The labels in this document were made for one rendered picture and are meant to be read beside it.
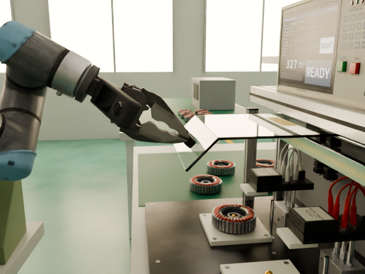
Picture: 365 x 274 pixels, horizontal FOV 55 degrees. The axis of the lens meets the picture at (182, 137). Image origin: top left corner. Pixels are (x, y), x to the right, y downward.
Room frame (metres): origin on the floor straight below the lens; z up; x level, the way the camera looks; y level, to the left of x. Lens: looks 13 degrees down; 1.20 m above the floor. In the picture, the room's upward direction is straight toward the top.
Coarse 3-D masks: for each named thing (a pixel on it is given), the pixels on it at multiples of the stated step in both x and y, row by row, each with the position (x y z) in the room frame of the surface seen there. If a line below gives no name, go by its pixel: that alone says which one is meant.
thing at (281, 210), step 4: (276, 204) 0.85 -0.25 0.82; (280, 204) 0.85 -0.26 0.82; (284, 204) 0.85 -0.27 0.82; (296, 204) 0.85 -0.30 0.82; (276, 208) 0.85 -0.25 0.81; (280, 208) 0.83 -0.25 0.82; (284, 208) 0.82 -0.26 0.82; (288, 208) 0.82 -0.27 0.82; (276, 212) 0.85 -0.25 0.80; (280, 212) 0.83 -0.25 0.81; (284, 212) 0.80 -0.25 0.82; (288, 212) 0.80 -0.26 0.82; (276, 216) 0.85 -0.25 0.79; (280, 216) 0.82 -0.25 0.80; (284, 216) 0.80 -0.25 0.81; (276, 220) 0.85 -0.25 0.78; (280, 220) 0.82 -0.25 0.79; (284, 220) 0.80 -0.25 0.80; (280, 224) 0.82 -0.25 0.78; (284, 224) 0.80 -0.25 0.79
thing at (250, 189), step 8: (256, 168) 0.86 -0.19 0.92; (264, 168) 0.86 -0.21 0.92; (272, 168) 0.86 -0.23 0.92; (256, 176) 0.80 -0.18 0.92; (264, 176) 0.80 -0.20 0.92; (272, 176) 0.80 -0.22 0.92; (280, 176) 0.80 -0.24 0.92; (240, 184) 0.85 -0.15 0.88; (248, 184) 0.84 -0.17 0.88; (256, 184) 0.79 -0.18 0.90; (264, 184) 0.79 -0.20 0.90; (272, 184) 0.80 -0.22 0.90; (280, 184) 0.80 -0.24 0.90; (288, 184) 0.80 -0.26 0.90; (296, 184) 0.80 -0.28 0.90; (304, 184) 0.81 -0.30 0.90; (312, 184) 0.81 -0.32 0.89; (248, 192) 0.79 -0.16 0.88; (256, 192) 0.79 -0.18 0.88; (264, 192) 0.80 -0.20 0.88; (288, 192) 0.83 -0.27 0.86; (288, 200) 0.83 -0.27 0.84
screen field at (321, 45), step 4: (308, 40) 0.77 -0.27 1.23; (312, 40) 0.75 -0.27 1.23; (316, 40) 0.73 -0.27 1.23; (320, 40) 0.71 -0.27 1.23; (324, 40) 0.70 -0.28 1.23; (328, 40) 0.69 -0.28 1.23; (332, 40) 0.67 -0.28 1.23; (308, 44) 0.77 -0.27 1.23; (312, 44) 0.75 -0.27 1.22; (316, 44) 0.73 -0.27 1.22; (320, 44) 0.71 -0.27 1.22; (324, 44) 0.70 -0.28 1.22; (328, 44) 0.69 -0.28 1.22; (332, 44) 0.67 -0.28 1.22; (308, 48) 0.76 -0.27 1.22; (312, 48) 0.74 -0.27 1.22; (316, 48) 0.73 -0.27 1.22; (320, 48) 0.71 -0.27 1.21; (324, 48) 0.70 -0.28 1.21; (328, 48) 0.68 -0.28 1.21; (332, 48) 0.67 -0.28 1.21; (308, 52) 0.76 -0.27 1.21; (312, 52) 0.74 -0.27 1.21; (316, 52) 0.73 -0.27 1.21; (320, 52) 0.71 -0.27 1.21; (324, 52) 0.70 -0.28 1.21; (328, 52) 0.68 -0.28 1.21; (332, 52) 0.67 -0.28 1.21
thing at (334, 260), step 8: (320, 256) 0.63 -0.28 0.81; (336, 256) 0.61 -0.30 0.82; (320, 264) 0.62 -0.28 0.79; (336, 264) 0.58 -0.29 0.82; (344, 264) 0.58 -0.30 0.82; (360, 264) 0.58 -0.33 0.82; (320, 272) 0.62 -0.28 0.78; (328, 272) 0.60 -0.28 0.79; (336, 272) 0.57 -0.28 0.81; (344, 272) 0.56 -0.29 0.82; (352, 272) 0.56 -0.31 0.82; (360, 272) 0.56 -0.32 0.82
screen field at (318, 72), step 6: (306, 60) 0.77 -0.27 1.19; (312, 60) 0.74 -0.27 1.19; (318, 60) 0.72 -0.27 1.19; (324, 60) 0.69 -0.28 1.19; (330, 60) 0.67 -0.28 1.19; (306, 66) 0.76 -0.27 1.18; (312, 66) 0.74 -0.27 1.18; (318, 66) 0.71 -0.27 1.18; (324, 66) 0.69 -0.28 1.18; (330, 66) 0.67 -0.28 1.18; (306, 72) 0.76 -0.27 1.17; (312, 72) 0.74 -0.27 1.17; (318, 72) 0.71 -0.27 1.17; (324, 72) 0.69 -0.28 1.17; (330, 72) 0.67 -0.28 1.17; (306, 78) 0.76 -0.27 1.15; (312, 78) 0.73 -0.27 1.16; (318, 78) 0.71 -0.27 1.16; (324, 78) 0.69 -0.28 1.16; (330, 78) 0.67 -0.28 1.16; (318, 84) 0.71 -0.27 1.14; (324, 84) 0.69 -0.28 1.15
